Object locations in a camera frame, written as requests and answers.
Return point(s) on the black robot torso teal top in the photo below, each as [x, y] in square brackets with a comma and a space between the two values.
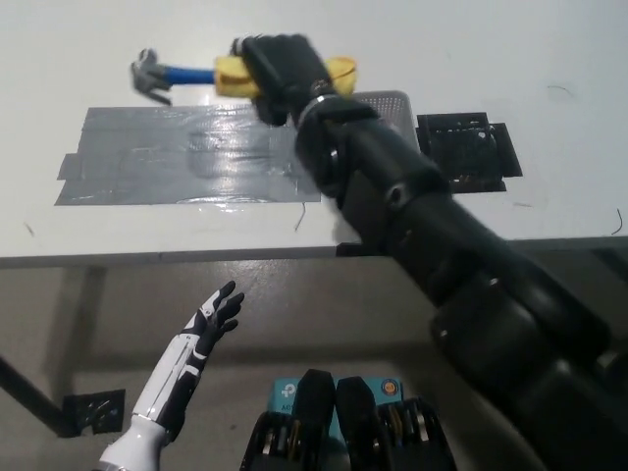
[314, 417]

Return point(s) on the gray duct tape patch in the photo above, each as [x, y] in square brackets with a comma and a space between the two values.
[147, 157]

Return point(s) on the black table leg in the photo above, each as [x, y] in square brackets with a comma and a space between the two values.
[29, 392]

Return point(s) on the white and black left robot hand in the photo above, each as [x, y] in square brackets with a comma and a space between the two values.
[181, 363]

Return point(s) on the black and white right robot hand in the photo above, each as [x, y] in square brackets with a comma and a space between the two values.
[284, 68]

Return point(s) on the gray perforated plastic container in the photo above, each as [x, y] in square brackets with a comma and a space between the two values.
[397, 110]

